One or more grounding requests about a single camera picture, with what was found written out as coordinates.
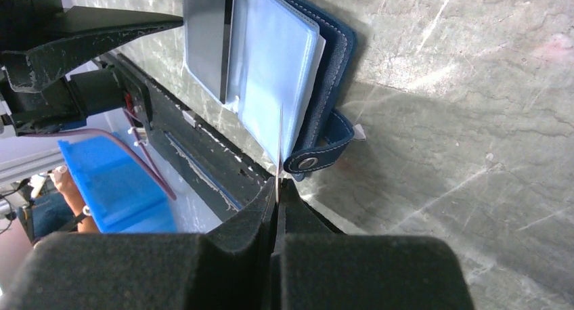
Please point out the black base frame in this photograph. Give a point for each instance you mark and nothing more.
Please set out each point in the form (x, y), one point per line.
(225, 178)

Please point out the person in blue clothes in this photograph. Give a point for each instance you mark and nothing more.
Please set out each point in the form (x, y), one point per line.
(62, 211)

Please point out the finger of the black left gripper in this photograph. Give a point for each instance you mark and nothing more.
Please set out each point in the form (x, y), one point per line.
(37, 53)

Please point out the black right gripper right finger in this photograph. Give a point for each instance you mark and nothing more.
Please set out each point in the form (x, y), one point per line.
(315, 267)

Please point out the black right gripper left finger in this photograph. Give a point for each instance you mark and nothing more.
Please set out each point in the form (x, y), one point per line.
(225, 268)

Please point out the blue plastic bin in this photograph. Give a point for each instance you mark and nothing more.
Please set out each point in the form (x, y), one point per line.
(122, 197)

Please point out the blue leather card holder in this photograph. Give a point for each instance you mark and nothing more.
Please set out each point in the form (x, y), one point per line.
(290, 52)

